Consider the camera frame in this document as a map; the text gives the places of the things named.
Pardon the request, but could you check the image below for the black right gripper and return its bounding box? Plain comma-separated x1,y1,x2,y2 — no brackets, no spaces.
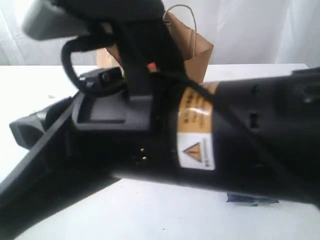
42,67,181,191

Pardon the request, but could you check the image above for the black noodle packet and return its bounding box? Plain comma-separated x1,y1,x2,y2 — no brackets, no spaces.
226,192,279,207

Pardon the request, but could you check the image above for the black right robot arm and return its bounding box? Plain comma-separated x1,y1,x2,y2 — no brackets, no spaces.
0,67,320,240

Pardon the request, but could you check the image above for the brown paper shopping bag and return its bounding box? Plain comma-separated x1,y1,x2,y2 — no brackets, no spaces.
96,4,215,86

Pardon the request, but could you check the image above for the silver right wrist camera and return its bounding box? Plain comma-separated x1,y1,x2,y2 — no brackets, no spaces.
21,0,186,76

